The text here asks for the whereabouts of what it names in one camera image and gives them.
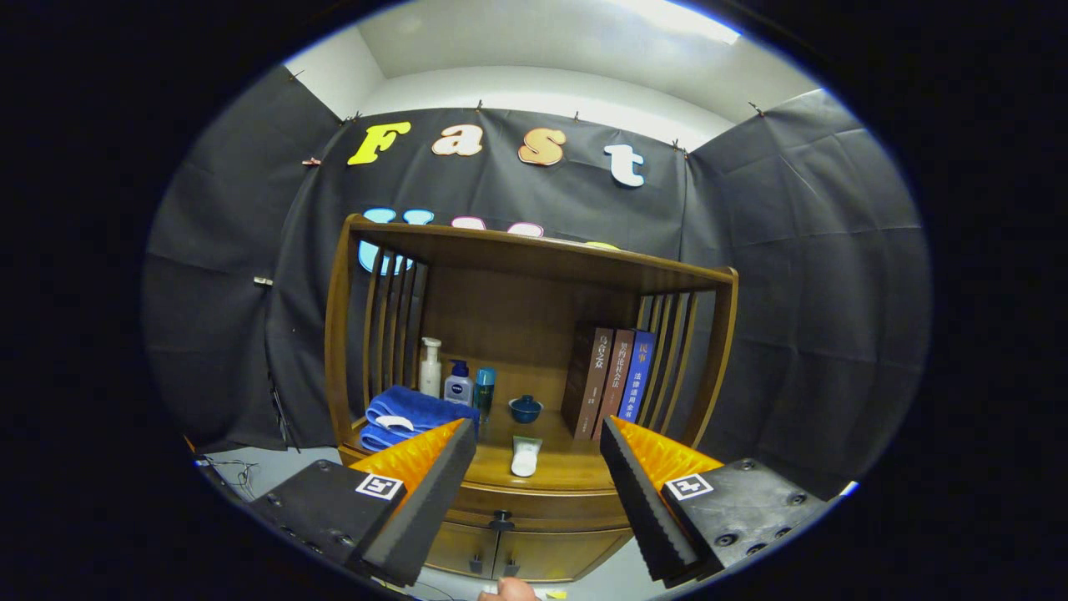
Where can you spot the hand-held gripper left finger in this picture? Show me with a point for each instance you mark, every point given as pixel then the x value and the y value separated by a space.
pixel 434 501

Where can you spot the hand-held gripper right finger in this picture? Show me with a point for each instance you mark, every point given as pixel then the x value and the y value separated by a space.
pixel 642 509

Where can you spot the wooden drawer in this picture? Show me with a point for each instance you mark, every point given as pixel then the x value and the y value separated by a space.
pixel 551 505

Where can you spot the white tube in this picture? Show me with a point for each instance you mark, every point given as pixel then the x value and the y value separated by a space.
pixel 526 457

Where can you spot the wooden cabinet door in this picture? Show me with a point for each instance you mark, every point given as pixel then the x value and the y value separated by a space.
pixel 567 555
pixel 455 547

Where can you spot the wooden countertop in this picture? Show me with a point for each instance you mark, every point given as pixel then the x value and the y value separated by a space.
pixel 559 463

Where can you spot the wooden cabinet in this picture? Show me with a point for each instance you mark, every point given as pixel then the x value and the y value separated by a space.
pixel 517 255

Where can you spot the folded blue towel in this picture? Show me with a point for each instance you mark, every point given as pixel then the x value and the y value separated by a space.
pixel 409 405

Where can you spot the white bottle with blue cap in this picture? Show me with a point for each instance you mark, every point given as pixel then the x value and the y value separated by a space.
pixel 458 391

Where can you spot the teal bottle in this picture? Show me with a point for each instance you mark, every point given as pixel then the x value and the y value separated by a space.
pixel 484 386

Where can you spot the dark blue lidded teacup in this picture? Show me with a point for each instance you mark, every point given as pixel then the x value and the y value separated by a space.
pixel 526 411

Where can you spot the white pump bottle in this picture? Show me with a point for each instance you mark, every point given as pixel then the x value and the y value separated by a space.
pixel 430 371

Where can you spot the reddish brown book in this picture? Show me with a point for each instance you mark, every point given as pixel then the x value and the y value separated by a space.
pixel 613 380

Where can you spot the blue book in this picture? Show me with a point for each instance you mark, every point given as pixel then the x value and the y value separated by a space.
pixel 637 376

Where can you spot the dark brown book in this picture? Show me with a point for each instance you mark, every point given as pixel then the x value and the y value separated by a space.
pixel 588 384

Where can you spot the black backdrop cloth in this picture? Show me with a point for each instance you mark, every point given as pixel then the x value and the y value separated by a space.
pixel 793 292

